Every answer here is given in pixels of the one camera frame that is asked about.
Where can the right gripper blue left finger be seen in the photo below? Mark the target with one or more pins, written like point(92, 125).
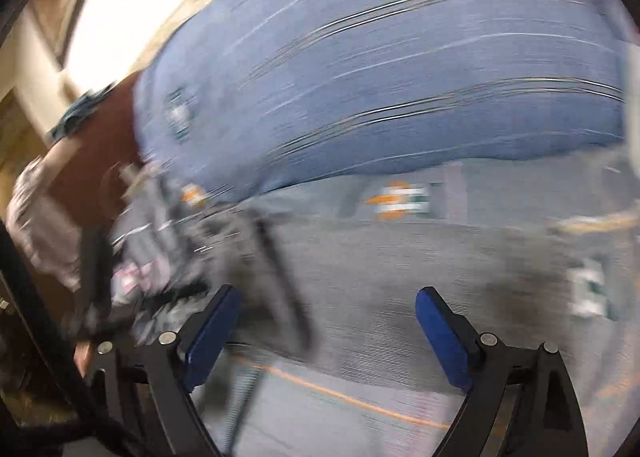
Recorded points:
point(180, 362)

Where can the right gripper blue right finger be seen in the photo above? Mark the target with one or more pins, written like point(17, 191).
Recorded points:
point(477, 371)

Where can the grey denim pants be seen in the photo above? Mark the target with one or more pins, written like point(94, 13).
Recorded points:
point(337, 297)

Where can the grey patterned bed sheet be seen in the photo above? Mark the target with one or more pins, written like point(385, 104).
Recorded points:
point(278, 409)

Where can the pinkish grey draped cloth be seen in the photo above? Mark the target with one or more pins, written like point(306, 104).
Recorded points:
point(43, 230)

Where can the brown wooden headboard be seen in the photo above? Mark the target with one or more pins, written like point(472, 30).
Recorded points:
point(80, 176)

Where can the teal cloth on headboard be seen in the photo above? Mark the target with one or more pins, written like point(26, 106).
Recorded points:
point(77, 114)

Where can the blue plaid pillow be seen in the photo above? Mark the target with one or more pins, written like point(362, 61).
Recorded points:
point(252, 95)

